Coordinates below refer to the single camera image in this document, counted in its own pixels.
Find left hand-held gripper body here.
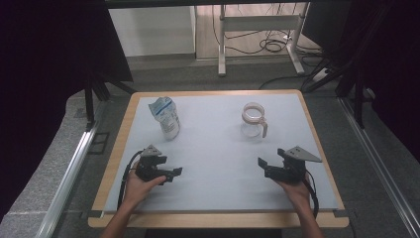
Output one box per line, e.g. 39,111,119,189
135,144,166,182

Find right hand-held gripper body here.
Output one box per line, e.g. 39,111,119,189
265,145,323,184

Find clear plastic bag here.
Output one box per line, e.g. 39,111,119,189
148,96,181,141

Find clear glass jar with lid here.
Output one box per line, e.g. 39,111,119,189
241,101,268,139

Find person's left hand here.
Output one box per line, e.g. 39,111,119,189
123,162,167,208

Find person's right hand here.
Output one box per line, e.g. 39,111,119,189
275,175,313,213

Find wooden table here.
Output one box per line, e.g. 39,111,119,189
87,88,351,230

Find pale blue table mat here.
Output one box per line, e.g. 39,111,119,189
103,93,341,213

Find white power strip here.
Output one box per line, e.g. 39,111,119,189
311,66,332,83

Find black tripod stand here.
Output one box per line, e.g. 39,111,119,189
83,69,137,131
300,56,375,130

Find white panel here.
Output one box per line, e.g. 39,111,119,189
108,5,196,58

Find black curtain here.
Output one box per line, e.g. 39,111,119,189
0,0,134,221
301,0,420,163

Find silver metal rail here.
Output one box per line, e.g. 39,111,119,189
338,97,420,238
35,119,101,238

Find black floor cables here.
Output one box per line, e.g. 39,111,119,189
211,3,324,58

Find white metal desk frame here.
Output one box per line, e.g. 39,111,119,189
217,3,311,77

